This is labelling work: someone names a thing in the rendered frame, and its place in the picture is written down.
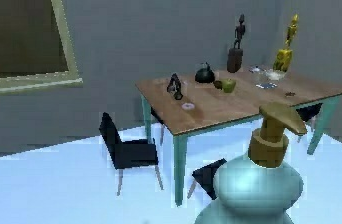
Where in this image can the teal soap dispenser gold pump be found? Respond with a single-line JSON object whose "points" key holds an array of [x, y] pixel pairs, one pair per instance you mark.
{"points": [[255, 186]]}

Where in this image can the black chair pale legs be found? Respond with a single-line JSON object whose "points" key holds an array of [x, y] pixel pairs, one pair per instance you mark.
{"points": [[129, 151], [207, 176], [309, 113]]}

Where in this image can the small black sculpture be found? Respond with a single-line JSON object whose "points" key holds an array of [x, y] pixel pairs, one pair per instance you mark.
{"points": [[175, 86]]}

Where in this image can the wooden table teal legs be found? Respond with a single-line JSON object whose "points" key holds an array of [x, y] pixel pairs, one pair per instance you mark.
{"points": [[219, 103]]}

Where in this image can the black kettle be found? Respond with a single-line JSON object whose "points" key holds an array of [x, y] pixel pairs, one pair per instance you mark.
{"points": [[204, 75]]}

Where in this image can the small dark brown ball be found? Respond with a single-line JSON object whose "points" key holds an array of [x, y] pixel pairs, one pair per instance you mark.
{"points": [[217, 84]]}

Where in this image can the dark brown figure statue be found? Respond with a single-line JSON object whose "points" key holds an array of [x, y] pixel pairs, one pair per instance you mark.
{"points": [[236, 50]]}

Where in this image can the dark blue flat plate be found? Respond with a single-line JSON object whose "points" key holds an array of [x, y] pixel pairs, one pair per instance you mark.
{"points": [[266, 86]]}

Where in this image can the clear glass bowl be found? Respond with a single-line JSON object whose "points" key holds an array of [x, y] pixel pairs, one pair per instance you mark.
{"points": [[274, 74]]}

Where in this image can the small brown flat object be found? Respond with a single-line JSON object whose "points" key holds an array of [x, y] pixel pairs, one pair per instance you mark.
{"points": [[290, 94]]}

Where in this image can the gold figure statue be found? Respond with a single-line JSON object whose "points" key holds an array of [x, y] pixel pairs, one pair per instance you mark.
{"points": [[285, 53]]}

